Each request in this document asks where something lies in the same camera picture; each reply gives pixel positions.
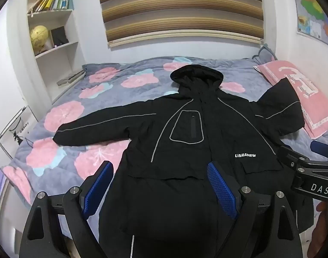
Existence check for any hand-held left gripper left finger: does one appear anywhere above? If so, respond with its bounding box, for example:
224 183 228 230
19 161 115 258

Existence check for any grey pillow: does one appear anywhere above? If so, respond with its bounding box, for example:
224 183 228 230
252 44 277 66

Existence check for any yellow globe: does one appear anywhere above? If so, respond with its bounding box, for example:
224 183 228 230
30 25 49 54

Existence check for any grey pink floral bedspread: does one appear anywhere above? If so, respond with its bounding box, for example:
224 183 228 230
3 56 328 237

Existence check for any black box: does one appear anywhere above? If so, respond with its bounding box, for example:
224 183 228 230
50 26 66 47

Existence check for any person's right hand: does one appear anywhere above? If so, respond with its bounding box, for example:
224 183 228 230
307 201 328 258

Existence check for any white bookshelf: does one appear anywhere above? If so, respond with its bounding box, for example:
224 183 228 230
26 0 86 105

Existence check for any pink pillow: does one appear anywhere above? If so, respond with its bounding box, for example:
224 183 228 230
254 60 328 140

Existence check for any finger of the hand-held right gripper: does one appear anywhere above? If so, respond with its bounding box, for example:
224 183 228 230
310 140 328 155
277 144 312 169

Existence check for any stack of flat books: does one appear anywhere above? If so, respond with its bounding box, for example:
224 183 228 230
57 71 86 86

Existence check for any black hooded jacket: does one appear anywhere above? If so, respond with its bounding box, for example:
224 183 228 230
53 64 315 258

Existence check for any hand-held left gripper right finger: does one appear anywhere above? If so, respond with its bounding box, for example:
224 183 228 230
206 161 312 258

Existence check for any colourful wall map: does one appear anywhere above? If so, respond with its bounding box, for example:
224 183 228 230
292 0 328 49

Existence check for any striped window blind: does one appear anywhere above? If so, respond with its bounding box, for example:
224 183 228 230
97 0 264 49

